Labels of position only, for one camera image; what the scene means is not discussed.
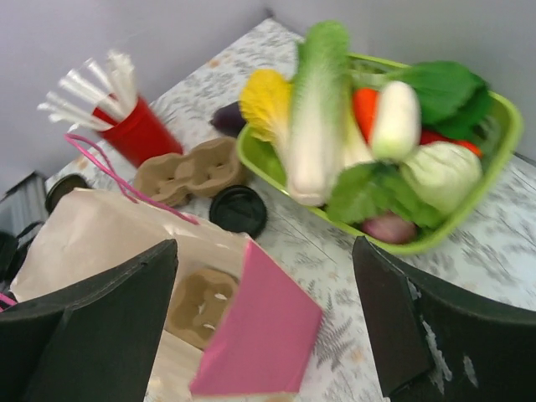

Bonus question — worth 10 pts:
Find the white radish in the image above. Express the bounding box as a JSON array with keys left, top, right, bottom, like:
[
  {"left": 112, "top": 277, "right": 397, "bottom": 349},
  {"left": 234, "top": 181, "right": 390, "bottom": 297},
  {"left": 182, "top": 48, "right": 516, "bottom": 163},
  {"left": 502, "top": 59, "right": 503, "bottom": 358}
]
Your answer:
[{"left": 369, "top": 81, "right": 421, "bottom": 162}]

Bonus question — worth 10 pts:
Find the pink paper gift bag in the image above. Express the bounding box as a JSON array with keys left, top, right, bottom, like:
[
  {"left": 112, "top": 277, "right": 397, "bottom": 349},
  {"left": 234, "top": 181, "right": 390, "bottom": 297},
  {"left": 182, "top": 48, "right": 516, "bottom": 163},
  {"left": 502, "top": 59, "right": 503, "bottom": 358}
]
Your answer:
[{"left": 10, "top": 182, "right": 322, "bottom": 401}]

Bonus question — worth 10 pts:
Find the green napa cabbage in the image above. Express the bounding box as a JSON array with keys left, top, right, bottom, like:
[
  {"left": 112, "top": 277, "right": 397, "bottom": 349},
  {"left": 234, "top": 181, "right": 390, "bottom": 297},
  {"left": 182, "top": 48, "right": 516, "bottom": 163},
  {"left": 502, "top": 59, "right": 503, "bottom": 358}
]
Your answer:
[{"left": 286, "top": 20, "right": 349, "bottom": 207}]

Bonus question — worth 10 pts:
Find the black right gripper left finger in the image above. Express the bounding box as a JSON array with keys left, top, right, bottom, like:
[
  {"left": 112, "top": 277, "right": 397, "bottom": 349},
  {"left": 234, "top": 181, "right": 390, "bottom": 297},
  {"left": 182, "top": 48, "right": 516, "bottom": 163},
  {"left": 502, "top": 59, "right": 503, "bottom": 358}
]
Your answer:
[{"left": 1, "top": 240, "right": 178, "bottom": 402}]

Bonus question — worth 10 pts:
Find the green leafy bok choy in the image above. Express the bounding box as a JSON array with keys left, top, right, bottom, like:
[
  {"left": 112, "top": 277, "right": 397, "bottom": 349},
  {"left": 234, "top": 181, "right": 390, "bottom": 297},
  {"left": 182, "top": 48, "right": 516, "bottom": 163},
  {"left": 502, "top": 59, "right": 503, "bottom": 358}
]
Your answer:
[{"left": 327, "top": 61, "right": 492, "bottom": 228}]

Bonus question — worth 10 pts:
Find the green vegetable basket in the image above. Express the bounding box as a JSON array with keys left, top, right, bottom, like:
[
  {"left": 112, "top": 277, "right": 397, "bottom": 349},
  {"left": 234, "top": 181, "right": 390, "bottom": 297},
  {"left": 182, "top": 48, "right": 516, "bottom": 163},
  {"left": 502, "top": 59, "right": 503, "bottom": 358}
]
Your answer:
[{"left": 236, "top": 52, "right": 524, "bottom": 256}]

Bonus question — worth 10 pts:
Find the brown cardboard cup carrier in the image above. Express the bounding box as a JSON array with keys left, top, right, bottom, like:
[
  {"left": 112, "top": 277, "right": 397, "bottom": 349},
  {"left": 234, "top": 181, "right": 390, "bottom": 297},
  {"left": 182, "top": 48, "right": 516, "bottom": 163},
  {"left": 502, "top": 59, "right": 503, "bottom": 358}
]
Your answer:
[{"left": 133, "top": 137, "right": 246, "bottom": 207}]

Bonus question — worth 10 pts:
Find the floral patterned table mat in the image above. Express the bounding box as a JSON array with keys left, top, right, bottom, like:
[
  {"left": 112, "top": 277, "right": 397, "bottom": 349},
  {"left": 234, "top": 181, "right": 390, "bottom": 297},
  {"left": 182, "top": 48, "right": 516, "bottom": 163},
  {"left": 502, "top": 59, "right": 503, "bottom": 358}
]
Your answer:
[{"left": 45, "top": 16, "right": 536, "bottom": 402}]

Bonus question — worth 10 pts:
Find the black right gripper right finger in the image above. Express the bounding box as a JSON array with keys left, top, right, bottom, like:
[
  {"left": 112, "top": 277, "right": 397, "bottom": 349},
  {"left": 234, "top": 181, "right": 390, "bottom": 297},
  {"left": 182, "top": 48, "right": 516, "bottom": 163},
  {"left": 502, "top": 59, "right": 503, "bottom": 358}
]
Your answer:
[{"left": 352, "top": 236, "right": 535, "bottom": 401}]

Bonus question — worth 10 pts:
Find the orange carrot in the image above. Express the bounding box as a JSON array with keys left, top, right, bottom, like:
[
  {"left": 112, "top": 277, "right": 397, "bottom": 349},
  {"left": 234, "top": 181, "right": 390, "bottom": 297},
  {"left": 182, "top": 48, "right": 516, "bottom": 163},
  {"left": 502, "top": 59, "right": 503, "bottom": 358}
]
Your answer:
[{"left": 353, "top": 88, "right": 379, "bottom": 143}]

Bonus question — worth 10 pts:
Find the purple eggplant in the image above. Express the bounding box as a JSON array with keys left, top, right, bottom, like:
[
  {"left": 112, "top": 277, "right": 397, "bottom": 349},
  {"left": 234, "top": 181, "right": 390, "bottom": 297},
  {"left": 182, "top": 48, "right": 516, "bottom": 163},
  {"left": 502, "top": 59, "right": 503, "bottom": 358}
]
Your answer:
[{"left": 210, "top": 101, "right": 246, "bottom": 138}]

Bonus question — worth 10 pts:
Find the yellow napa cabbage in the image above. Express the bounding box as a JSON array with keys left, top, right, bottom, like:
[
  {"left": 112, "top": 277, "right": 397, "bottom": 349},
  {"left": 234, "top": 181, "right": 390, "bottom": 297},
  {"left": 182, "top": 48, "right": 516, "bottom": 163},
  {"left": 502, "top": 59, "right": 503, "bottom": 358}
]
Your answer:
[{"left": 239, "top": 69, "right": 291, "bottom": 145}]

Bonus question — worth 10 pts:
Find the pale green cabbage head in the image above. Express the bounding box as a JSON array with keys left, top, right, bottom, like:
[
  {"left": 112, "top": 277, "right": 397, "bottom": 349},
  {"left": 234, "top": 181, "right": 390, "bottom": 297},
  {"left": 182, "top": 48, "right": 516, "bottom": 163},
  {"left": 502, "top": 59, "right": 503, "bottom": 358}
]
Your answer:
[{"left": 399, "top": 142, "right": 483, "bottom": 215}]

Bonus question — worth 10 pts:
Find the red holder of straws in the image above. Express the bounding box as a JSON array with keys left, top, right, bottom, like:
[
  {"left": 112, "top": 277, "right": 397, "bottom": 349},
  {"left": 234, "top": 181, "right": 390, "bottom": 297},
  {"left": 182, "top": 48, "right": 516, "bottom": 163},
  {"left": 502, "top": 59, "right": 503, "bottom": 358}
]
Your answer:
[{"left": 36, "top": 49, "right": 184, "bottom": 168}]

